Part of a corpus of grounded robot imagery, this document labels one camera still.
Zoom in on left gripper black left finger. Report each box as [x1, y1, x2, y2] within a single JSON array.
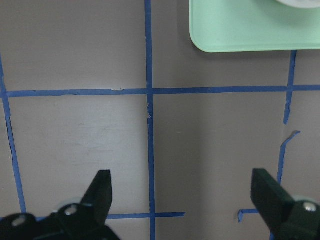
[[0, 170, 119, 240]]

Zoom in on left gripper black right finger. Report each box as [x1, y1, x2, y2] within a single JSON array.
[[250, 168, 320, 240]]

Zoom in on white round plate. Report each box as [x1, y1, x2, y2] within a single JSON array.
[[276, 0, 320, 9]]

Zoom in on light green plastic tray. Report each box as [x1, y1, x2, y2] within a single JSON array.
[[189, 0, 320, 53]]

